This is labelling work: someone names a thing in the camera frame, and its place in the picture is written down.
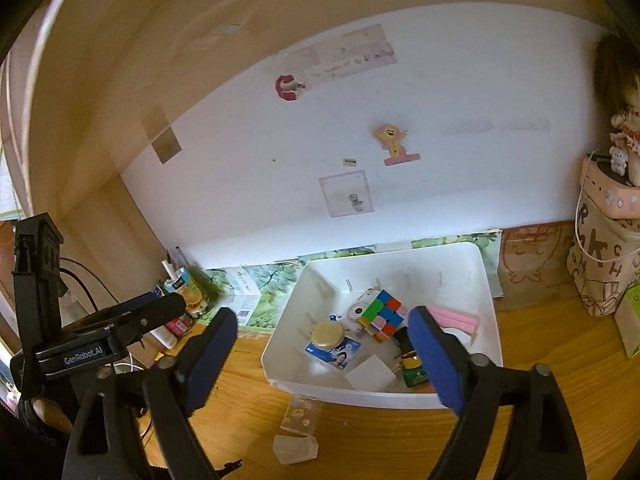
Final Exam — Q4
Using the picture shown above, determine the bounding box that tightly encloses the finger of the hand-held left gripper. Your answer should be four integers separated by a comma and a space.
60, 291, 187, 348

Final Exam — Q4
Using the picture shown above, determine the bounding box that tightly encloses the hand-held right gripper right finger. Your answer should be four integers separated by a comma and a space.
407, 306, 588, 480

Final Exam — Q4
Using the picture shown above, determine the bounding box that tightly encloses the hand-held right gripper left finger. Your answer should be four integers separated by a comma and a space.
62, 306, 239, 480

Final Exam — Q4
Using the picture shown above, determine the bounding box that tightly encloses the small green jar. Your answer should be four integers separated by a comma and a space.
400, 352, 435, 388

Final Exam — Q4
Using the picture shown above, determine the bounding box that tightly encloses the pink hair roller clip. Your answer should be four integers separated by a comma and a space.
427, 306, 481, 346

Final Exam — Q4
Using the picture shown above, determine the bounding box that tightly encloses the white charger plug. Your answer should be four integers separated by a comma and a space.
345, 354, 396, 392

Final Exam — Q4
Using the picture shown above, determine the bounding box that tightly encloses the colourful puzzle cube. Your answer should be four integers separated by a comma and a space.
357, 290, 405, 343

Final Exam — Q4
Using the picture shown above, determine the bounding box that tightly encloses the white instant camera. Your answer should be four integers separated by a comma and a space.
346, 287, 383, 336

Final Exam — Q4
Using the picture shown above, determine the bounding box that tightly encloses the blue label clear case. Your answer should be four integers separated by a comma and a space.
305, 335, 362, 372

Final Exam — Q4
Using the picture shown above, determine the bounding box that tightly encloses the round gold compact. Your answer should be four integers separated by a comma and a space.
311, 321, 346, 352

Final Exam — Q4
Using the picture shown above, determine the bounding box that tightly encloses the white plastic bin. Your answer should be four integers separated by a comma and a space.
260, 241, 503, 409

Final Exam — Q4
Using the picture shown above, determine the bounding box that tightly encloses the person's left hand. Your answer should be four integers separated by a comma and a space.
30, 397, 75, 433

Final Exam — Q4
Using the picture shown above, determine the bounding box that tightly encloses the orange juice carton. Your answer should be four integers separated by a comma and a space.
165, 267, 208, 318

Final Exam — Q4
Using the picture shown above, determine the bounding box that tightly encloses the white slim carton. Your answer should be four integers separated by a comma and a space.
227, 267, 262, 328

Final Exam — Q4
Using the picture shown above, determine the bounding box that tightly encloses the clear sticker card case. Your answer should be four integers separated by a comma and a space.
280, 397, 323, 436

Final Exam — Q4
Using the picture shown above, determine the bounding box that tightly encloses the brown cartoon paper bag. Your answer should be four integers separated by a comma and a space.
500, 222, 576, 301

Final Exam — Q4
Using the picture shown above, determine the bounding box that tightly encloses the clear tape piece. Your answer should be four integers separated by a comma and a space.
142, 105, 182, 163

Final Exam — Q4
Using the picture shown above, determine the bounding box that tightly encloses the pink square note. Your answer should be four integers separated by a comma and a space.
318, 170, 376, 217

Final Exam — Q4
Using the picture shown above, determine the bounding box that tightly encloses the letter printed fabric bag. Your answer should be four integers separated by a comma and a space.
567, 187, 640, 318

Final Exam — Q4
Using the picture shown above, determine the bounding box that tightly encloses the green tissue box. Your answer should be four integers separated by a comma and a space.
614, 282, 640, 358

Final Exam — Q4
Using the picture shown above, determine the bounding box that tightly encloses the yellow bear sticker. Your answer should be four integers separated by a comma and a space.
372, 122, 420, 167

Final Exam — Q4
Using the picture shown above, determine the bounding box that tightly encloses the wooden desk hutch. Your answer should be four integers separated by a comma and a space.
0, 0, 640, 311

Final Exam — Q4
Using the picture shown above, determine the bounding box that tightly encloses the pink taped paper strip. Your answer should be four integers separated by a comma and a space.
290, 24, 398, 86

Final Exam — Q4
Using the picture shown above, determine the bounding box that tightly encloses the brown haired doll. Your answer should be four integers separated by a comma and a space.
592, 35, 640, 188

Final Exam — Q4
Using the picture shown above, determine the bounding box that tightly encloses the white cable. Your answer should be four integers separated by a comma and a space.
115, 350, 147, 377

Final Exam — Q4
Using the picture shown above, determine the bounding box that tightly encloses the black cable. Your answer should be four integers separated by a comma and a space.
60, 257, 121, 311

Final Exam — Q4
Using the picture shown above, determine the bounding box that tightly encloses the red wall sticker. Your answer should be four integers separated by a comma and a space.
274, 74, 307, 102

